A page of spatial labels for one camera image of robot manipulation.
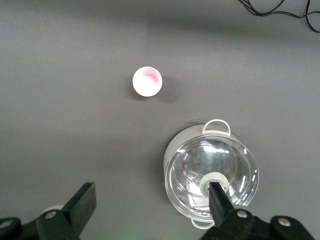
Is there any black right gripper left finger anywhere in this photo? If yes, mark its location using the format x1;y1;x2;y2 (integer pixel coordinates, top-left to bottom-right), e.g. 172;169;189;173
0;181;97;240

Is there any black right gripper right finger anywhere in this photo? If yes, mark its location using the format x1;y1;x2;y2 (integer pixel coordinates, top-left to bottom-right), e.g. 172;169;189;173
199;181;316;240

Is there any pink plastic cup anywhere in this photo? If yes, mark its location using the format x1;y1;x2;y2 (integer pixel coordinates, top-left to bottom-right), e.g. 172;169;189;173
132;66;163;98

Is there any glass lid with beige knob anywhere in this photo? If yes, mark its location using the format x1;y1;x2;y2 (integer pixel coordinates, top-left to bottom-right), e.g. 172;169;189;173
164;134;260;222

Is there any pale green cooking pot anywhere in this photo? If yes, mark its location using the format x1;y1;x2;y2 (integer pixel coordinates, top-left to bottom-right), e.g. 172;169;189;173
163;119;260;230

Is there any dark grey table mat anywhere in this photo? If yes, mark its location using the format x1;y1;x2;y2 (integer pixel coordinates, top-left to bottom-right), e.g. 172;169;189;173
0;0;320;240

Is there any thin black loose cable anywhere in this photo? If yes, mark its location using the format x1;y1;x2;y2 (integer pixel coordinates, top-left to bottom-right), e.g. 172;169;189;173
237;0;320;33

